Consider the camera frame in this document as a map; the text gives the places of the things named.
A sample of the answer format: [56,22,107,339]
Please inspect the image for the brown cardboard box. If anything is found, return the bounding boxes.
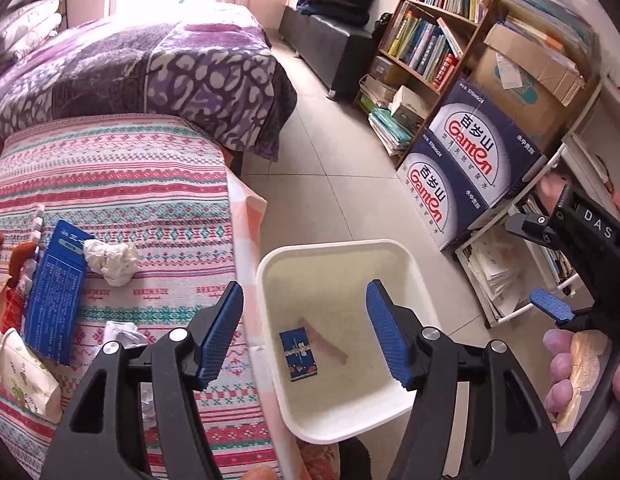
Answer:
[470,24,600,153]

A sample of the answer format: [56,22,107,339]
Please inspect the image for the white metal shelf rack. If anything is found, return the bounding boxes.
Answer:
[455,74,620,328]

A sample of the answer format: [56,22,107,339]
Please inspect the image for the pink white striped wrapper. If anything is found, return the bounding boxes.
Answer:
[17,204,45,296]

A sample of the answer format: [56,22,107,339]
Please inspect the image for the right hand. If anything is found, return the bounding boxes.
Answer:
[543,328,608,434]

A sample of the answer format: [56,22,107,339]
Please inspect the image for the ganten water carton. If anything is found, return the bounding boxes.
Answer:
[429,79,546,207]
[398,130,490,250]

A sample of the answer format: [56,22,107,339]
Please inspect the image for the upper Ganten water carton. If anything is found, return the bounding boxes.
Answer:
[429,79,546,207]

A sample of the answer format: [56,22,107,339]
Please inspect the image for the red sausage wrapper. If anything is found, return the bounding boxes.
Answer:
[0,242,37,337]

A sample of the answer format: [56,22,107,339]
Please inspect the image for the blue paper medicine box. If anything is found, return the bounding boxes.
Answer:
[23,220,94,366]

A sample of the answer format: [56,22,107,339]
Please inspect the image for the lower Ganten water carton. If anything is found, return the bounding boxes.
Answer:
[398,130,490,250]

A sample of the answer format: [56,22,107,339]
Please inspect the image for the wooden bookshelf with books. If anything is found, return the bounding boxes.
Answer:
[359,0,498,165]

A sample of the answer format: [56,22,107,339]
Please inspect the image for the white patterned paper bag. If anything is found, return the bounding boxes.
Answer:
[0,328,62,424]

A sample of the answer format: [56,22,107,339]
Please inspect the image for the purple patterned bed quilt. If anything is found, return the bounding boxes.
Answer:
[0,3,298,162]

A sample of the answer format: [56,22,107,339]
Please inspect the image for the small dark blue card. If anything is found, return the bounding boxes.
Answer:
[279,327,317,382]

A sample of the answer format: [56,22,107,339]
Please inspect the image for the black storage bench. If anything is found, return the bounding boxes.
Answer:
[278,6,376,100]

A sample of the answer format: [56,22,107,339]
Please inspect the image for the stack of books on floor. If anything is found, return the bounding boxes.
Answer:
[357,84,429,156]

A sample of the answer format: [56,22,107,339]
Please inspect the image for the small white paper scrap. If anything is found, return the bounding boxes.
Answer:
[93,321,149,356]

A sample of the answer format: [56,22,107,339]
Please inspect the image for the white plastic trash bin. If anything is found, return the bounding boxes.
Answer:
[257,240,439,444]

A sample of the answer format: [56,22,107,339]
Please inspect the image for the large white paper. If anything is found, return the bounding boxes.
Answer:
[83,240,140,287]

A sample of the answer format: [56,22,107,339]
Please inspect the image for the striped patterned table cloth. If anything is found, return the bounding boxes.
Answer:
[0,115,281,479]

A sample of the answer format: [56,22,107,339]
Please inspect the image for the folded floral duvet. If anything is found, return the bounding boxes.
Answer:
[0,0,62,66]

